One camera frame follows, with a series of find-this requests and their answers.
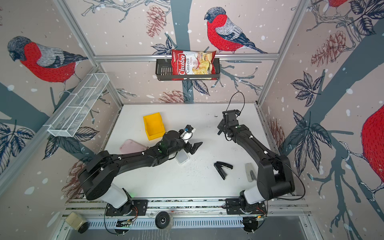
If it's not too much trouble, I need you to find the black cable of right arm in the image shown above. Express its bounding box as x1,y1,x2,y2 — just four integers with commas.
225,91,246,114

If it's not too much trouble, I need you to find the aluminium mounting rail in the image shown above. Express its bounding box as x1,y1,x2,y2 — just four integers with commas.
60,196,312,218

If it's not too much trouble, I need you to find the black wire wall basket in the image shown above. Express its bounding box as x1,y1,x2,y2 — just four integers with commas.
155,59,221,81

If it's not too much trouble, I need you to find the black stapler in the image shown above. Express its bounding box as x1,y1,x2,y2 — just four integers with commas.
214,162,233,180

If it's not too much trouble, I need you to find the yellow plastic bin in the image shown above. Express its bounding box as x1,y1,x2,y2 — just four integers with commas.
143,113,166,141

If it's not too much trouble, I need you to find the pink phone case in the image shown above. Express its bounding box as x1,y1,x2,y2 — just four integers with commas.
120,139,147,155

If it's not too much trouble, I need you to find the white wire mesh shelf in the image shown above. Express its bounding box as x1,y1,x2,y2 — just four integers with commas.
48,73,110,137

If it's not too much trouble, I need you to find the grey white rectangular box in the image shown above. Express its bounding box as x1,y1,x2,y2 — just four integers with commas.
175,150,190,165

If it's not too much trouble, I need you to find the red cassava chips bag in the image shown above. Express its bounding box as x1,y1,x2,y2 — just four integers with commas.
172,50,220,80

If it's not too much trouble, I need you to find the black round knob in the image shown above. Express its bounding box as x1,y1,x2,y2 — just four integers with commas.
155,211,172,230

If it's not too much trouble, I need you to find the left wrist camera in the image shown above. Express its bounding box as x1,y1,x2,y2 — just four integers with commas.
181,130,193,144

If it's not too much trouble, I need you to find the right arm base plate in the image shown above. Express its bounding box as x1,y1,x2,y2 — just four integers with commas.
224,198,267,215

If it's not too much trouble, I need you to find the beige camera on frame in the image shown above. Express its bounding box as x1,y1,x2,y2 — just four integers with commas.
65,212,90,234

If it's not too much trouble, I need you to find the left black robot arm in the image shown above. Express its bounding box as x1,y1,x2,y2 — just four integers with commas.
78,125,203,209

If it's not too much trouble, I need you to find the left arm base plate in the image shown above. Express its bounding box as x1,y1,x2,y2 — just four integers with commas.
105,199,149,217

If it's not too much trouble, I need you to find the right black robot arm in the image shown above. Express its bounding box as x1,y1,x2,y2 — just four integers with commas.
218,110,295,213

